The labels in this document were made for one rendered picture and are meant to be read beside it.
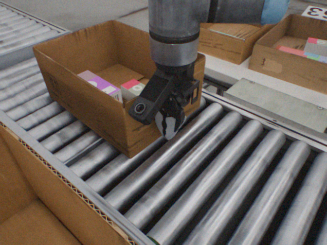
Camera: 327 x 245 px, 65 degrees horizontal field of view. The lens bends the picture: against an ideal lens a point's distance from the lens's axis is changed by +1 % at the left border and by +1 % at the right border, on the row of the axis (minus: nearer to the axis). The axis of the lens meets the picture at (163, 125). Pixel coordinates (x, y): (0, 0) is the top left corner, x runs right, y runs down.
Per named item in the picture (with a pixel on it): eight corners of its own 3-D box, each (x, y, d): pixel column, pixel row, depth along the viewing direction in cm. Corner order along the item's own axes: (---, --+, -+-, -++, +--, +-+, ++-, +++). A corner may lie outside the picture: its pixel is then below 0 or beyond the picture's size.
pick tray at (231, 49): (277, 33, 119) (284, 11, 112) (239, 65, 97) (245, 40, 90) (223, 20, 132) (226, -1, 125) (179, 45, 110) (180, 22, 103)
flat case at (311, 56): (276, 48, 100) (277, 44, 99) (329, 61, 92) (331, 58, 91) (264, 62, 92) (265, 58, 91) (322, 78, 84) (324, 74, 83)
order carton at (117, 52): (201, 106, 78) (208, 55, 67) (130, 160, 62) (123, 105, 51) (118, 63, 98) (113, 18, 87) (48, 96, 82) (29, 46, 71)
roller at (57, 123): (139, 69, 99) (146, 80, 100) (7, 142, 70) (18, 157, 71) (146, 65, 95) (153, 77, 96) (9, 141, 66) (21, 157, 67)
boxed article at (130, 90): (135, 90, 84) (134, 78, 81) (155, 103, 79) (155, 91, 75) (121, 97, 81) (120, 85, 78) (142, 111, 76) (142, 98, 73)
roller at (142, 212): (236, 123, 81) (248, 119, 77) (114, 253, 52) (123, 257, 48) (227, 110, 81) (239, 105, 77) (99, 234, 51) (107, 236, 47)
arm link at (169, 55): (178, 49, 41) (136, 33, 45) (177, 76, 44) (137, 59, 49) (208, 32, 46) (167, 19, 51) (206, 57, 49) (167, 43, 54)
